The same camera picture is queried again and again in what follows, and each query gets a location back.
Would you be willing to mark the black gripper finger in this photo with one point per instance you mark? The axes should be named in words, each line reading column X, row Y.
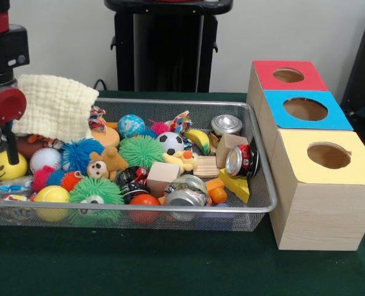
column 11, row 143

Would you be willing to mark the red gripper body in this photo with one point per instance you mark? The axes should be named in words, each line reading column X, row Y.
column 5, row 105

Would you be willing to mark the cream yellow cloth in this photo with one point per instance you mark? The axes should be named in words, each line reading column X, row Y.
column 53, row 105

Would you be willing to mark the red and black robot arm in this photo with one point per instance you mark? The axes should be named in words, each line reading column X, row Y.
column 4, row 43

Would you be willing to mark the clear mesh bin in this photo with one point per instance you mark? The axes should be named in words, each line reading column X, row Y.
column 250, row 219

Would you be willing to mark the wooden box with three holes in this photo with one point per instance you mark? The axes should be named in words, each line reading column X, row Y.
column 318, row 209

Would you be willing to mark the yellow smiley face ball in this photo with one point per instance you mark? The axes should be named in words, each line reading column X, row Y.
column 7, row 169

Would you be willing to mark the white baseball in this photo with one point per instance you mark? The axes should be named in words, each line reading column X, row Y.
column 45, row 160

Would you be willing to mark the crumpled clear plastic bottle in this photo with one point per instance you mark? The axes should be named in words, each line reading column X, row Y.
column 15, row 185

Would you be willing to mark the plain yellow ball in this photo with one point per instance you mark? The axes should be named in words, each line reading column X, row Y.
column 51, row 196

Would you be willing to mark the blue spiky ball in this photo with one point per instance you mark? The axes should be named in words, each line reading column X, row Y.
column 81, row 154

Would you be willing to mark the green spiky ball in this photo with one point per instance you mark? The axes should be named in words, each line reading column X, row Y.
column 142, row 152
column 96, row 191

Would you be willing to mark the brown teddy bear toy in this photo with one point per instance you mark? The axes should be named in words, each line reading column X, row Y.
column 108, row 161

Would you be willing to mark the orange red ball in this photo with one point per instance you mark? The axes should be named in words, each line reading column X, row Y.
column 144, row 200

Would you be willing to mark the black and white soccer ball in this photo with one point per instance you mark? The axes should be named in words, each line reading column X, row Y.
column 171, row 143

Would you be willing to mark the crushed silver can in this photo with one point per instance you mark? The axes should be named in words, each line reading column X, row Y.
column 185, row 192

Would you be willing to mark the dark green table cloth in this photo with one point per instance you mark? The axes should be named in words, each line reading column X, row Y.
column 170, row 265

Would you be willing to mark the yellow wedge block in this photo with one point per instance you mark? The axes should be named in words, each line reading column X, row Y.
column 237, row 185

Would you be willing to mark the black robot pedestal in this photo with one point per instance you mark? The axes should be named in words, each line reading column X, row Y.
column 164, row 49

